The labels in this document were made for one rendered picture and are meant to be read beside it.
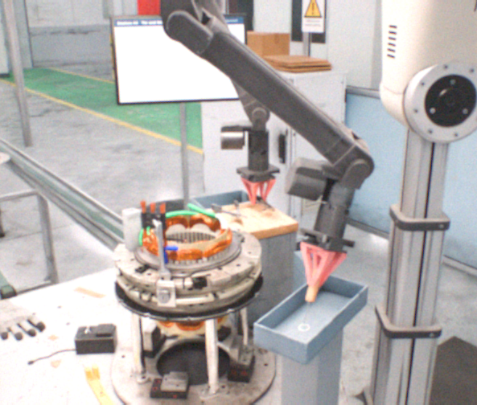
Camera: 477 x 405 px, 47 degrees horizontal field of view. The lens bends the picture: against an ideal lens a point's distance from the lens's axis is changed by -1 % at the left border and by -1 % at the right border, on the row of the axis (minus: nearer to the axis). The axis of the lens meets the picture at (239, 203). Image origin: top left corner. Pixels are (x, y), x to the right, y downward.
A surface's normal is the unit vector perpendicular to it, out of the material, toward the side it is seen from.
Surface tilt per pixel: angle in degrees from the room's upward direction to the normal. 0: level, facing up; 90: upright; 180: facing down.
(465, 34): 109
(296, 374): 90
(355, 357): 0
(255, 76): 100
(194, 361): 0
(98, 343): 90
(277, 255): 90
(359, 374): 0
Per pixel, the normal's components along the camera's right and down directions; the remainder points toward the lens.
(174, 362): -0.01, -0.94
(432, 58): 0.00, 0.63
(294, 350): -0.59, 0.29
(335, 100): 0.60, 0.27
